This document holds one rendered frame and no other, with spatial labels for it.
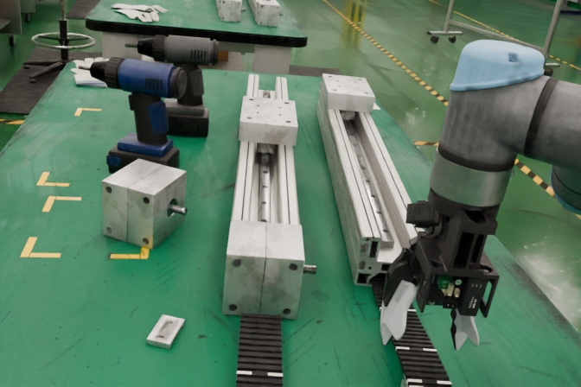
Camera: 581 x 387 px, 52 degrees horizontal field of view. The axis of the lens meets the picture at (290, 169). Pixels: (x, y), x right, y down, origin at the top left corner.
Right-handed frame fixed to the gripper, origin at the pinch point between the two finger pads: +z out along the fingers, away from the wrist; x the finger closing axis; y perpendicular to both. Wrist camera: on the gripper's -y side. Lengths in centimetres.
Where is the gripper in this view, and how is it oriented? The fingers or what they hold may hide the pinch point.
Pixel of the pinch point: (420, 334)
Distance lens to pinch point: 75.0
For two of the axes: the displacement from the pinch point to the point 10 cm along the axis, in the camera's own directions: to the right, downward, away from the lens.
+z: -1.1, 9.1, 4.1
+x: 9.9, 0.9, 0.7
